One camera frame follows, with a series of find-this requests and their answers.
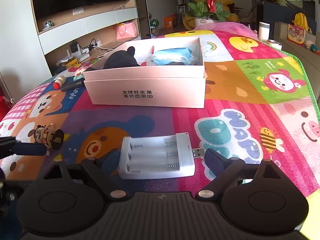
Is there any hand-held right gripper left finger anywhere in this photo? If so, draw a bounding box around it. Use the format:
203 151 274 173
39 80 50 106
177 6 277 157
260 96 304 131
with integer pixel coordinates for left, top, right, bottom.
42 148 129 202

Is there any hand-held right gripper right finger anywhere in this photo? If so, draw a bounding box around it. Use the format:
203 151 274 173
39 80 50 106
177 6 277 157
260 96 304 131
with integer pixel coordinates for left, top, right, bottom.
196 148 283 202

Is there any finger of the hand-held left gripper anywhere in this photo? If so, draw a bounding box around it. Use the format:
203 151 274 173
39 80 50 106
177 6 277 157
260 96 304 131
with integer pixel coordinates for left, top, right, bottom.
0 136 47 158

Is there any small cartoon figurine toy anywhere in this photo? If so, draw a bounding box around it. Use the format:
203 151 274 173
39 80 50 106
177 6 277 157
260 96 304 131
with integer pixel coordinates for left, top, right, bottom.
32 124 66 155

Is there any white battery charger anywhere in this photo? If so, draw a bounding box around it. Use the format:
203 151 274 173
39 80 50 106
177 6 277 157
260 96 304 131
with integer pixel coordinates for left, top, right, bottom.
117 132 204 180

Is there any wooden red-tipped cylinder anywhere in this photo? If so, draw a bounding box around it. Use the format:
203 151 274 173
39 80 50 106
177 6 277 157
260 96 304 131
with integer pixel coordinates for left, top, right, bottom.
53 76 67 90

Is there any black cylinder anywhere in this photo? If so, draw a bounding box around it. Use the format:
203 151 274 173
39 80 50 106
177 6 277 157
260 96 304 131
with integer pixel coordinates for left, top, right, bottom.
61 80 85 92

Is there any white cardboard box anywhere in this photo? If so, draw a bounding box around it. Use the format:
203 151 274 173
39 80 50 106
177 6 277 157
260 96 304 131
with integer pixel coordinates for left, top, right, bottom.
83 36 207 109

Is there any black plush toy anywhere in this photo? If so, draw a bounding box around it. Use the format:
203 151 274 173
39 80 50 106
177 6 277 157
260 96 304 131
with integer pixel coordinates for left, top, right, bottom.
102 46 141 70

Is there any blue tissue pack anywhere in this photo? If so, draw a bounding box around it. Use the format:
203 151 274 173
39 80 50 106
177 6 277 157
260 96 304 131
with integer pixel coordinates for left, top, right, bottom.
146 47 198 67

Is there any red box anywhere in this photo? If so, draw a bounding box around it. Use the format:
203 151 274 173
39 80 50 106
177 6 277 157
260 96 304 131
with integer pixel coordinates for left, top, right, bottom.
0 96 12 120

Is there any cartoon play mat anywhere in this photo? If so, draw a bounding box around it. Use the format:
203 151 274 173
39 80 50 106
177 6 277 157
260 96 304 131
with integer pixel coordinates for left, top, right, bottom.
0 29 320 240

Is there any yellow toy on shelf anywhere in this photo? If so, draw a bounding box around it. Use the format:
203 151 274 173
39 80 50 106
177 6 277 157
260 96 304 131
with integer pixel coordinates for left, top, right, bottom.
57 56 79 68

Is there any grey round container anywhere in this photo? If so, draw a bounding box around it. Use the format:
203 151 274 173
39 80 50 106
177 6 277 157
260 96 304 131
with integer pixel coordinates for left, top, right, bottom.
267 39 283 50

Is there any pink gift bag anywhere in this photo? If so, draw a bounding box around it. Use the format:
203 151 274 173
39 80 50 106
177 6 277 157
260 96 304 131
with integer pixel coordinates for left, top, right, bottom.
115 21 138 40

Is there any pink blanket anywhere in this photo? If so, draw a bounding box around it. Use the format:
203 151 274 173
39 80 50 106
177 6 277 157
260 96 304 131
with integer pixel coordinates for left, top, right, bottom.
194 21 258 39

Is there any beige sofa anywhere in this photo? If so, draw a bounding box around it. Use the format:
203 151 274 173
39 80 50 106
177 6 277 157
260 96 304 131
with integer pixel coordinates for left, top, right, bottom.
274 21 320 65

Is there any white cylinder appliance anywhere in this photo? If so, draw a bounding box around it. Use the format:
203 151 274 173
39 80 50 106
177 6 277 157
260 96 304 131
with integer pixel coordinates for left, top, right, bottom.
258 22 270 42

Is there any colourful cartoon bag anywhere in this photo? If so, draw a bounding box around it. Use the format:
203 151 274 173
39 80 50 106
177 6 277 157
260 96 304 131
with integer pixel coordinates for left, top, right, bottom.
287 24 306 47

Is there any small plush doll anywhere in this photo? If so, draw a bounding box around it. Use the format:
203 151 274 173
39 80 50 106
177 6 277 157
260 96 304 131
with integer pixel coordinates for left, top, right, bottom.
305 39 320 55

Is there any potted pink orchid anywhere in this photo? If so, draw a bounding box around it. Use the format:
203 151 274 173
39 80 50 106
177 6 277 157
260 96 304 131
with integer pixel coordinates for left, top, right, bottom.
181 0 232 27

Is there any yellow backpack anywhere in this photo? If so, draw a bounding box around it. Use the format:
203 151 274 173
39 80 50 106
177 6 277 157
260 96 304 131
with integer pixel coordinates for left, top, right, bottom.
292 12 310 32

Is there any wall media cabinet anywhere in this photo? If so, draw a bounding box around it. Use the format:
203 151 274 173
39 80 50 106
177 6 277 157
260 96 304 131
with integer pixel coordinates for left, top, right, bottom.
29 0 142 77

